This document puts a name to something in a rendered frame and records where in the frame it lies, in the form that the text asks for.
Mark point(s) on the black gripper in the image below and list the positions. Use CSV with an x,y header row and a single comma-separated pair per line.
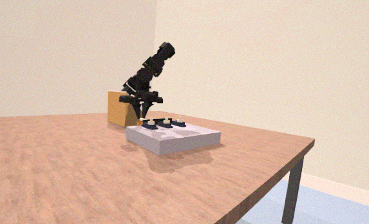
x,y
136,101

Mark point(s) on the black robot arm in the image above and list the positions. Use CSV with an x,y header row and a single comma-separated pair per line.
x,y
153,67

